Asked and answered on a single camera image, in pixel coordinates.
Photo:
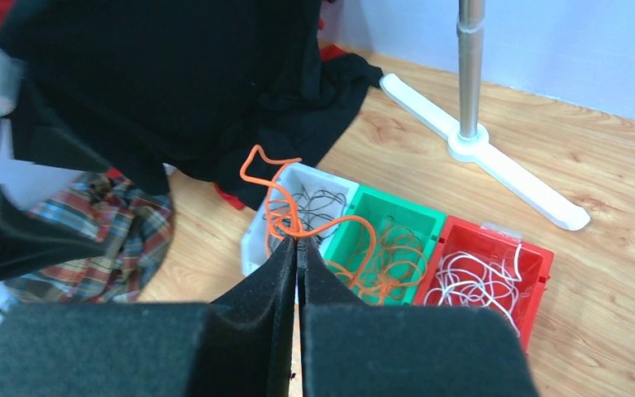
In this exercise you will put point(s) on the red plastic bin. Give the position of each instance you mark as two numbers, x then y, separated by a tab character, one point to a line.
487	267

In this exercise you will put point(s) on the green plastic bin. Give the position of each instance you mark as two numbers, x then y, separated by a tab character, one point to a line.
406	235

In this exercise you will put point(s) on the plaid flannel shirt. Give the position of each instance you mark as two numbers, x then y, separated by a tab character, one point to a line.
136	227

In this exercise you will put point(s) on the black t-shirt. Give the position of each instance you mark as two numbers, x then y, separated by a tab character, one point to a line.
137	85

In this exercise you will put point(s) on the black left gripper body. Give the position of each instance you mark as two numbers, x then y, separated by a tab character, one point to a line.
28	244

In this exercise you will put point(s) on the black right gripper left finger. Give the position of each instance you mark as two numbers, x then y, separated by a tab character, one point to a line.
237	345

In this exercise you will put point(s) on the white stand with metal pole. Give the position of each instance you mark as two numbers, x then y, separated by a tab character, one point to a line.
467	139

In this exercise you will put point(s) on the red t-shirt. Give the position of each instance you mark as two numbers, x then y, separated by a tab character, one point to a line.
232	200

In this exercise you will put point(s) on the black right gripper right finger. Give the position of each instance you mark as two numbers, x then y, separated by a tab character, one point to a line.
351	348

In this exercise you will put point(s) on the white plastic bin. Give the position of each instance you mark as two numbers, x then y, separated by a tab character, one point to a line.
319	196

